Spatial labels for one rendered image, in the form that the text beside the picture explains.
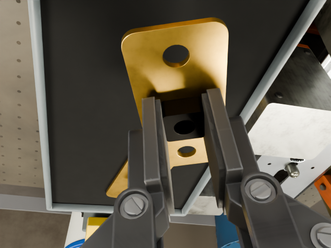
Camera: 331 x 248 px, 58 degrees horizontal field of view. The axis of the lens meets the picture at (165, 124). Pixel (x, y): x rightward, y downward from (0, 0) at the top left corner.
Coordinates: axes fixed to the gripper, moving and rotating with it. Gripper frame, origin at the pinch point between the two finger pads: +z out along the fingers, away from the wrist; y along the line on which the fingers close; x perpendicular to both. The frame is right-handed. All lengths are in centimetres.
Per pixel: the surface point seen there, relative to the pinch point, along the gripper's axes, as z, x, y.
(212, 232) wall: 102, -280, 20
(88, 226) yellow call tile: 7.2, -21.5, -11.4
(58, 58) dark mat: 7.3, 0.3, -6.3
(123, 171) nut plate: 6.9, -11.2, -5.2
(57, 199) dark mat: 7.2, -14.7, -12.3
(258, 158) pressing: 22.7, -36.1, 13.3
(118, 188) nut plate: 6.9, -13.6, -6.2
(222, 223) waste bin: 86, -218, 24
